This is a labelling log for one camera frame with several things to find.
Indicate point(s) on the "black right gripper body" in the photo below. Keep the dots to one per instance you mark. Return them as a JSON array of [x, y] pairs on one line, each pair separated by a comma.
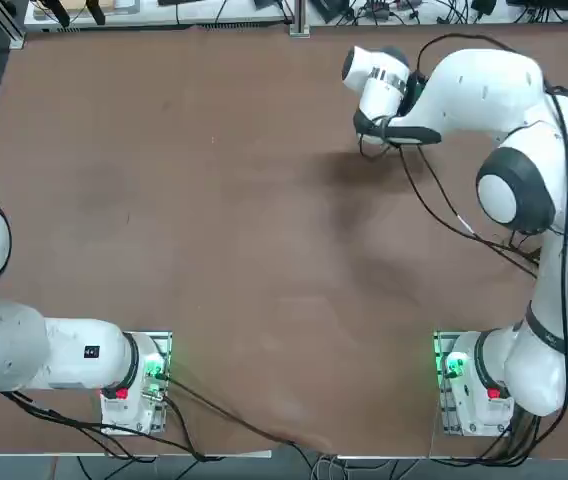
[[415, 92]]

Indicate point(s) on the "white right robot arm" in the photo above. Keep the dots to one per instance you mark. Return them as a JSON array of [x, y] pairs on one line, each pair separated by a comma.
[[489, 90]]

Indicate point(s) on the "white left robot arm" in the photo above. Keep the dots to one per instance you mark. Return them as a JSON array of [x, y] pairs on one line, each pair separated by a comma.
[[79, 350]]

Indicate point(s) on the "black stand leg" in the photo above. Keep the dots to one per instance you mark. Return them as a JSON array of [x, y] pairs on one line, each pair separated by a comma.
[[95, 11], [58, 11]]

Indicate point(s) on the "aluminium profile post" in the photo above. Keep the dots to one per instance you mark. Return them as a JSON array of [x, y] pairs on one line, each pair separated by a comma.
[[299, 17]]

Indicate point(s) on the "silver corner bracket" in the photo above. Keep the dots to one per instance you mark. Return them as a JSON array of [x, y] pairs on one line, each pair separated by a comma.
[[16, 39]]

